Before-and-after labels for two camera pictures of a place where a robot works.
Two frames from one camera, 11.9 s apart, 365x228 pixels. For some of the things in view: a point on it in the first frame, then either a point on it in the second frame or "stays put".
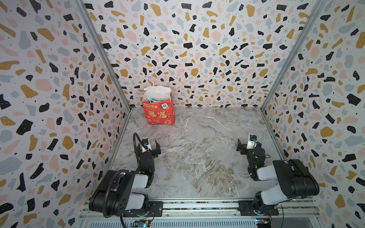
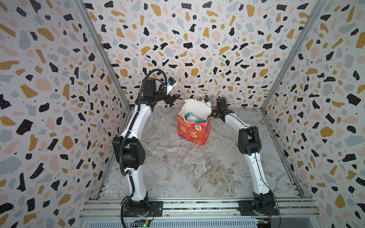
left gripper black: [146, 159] to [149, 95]
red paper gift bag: [160, 112] to [197, 133]
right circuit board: [261, 223] stays put
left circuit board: [142, 223] stays put
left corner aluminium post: [82, 7] stays put
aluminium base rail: [212, 213] stays put
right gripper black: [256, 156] to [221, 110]
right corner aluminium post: [319, 6] stays put
